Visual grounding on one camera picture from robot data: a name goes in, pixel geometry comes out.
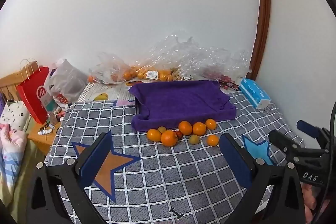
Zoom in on red paper bag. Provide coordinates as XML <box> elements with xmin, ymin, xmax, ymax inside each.
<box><xmin>16</xmin><ymin>58</ymin><xmax>57</xmax><ymax>125</ymax></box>

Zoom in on clear plastic bag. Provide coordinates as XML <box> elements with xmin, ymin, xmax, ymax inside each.
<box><xmin>89</xmin><ymin>52</ymin><xmax>137</xmax><ymax>84</ymax></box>

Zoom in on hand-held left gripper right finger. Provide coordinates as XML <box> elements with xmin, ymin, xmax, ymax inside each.
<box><xmin>219</xmin><ymin>133</ymin><xmax>306</xmax><ymax>224</ymax></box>

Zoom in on blue tissue box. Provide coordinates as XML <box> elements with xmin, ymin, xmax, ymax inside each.
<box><xmin>239</xmin><ymin>78</ymin><xmax>271</xmax><ymax>109</ymax></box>

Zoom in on wooden nightstand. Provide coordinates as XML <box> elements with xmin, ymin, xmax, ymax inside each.
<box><xmin>26</xmin><ymin>109</ymin><xmax>66</xmax><ymax>156</ymax></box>

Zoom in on purple towel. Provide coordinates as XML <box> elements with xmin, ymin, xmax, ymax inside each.
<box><xmin>128</xmin><ymin>80</ymin><xmax>237</xmax><ymax>132</ymax></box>

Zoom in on small black clip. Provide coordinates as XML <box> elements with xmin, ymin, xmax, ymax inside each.
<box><xmin>169</xmin><ymin>208</ymin><xmax>183</xmax><ymax>219</ymax></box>

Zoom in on large orange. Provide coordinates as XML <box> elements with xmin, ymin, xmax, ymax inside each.
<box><xmin>161</xmin><ymin>130</ymin><xmax>178</xmax><ymax>147</ymax></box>

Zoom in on person's right hand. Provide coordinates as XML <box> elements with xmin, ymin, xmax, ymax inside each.
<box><xmin>302</xmin><ymin>183</ymin><xmax>331</xmax><ymax>222</ymax></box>

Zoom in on white dotted pillow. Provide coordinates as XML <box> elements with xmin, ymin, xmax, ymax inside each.
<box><xmin>0</xmin><ymin>100</ymin><xmax>30</xmax><ymax>130</ymax></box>

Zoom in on white plastic bag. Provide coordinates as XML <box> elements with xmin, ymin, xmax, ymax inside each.
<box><xmin>43</xmin><ymin>58</ymin><xmax>88</xmax><ymax>106</ymax></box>

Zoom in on black cable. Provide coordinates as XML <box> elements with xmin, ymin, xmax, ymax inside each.
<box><xmin>316</xmin><ymin>102</ymin><xmax>336</xmax><ymax>224</ymax></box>

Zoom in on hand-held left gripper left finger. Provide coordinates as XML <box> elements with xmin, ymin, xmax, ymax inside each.
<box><xmin>26</xmin><ymin>131</ymin><xmax>113</xmax><ymax>224</ymax></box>

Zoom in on black eyeglasses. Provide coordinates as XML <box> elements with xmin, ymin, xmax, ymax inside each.
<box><xmin>219</xmin><ymin>80</ymin><xmax>240</xmax><ymax>91</ymax></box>

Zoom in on wooden headboard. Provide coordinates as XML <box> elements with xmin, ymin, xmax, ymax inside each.
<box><xmin>0</xmin><ymin>70</ymin><xmax>27</xmax><ymax>101</ymax></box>

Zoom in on pastel printed quilt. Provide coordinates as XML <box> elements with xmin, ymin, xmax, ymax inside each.
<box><xmin>0</xmin><ymin>123</ymin><xmax>28</xmax><ymax>201</ymax></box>

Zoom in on green bed sheet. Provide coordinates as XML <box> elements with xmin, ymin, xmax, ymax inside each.
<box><xmin>0</xmin><ymin>119</ymin><xmax>48</xmax><ymax>214</ymax></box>

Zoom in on wooden door frame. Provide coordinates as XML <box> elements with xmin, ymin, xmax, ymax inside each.
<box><xmin>249</xmin><ymin>0</ymin><xmax>271</xmax><ymax>80</ymax></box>

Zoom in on printed paper sheet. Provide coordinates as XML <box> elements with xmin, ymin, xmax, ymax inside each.
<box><xmin>76</xmin><ymin>82</ymin><xmax>139</xmax><ymax>103</ymax></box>

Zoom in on grey checked blanket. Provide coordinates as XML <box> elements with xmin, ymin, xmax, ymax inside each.
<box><xmin>43</xmin><ymin>90</ymin><xmax>307</xmax><ymax>224</ymax></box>

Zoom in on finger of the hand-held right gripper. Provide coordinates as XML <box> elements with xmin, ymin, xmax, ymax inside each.
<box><xmin>297</xmin><ymin>120</ymin><xmax>332</xmax><ymax>148</ymax></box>
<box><xmin>268</xmin><ymin>130</ymin><xmax>329</xmax><ymax>162</ymax></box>

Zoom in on pile of red fruits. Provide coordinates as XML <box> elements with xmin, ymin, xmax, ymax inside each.
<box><xmin>203</xmin><ymin>70</ymin><xmax>237</xmax><ymax>83</ymax></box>

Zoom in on pile of bagged oranges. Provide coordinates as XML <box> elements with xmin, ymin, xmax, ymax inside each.
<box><xmin>88</xmin><ymin>65</ymin><xmax>175</xmax><ymax>83</ymax></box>

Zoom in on large crumpled clear plastic wrap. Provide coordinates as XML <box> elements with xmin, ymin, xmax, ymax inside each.
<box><xmin>147</xmin><ymin>30</ymin><xmax>251</xmax><ymax>81</ymax></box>

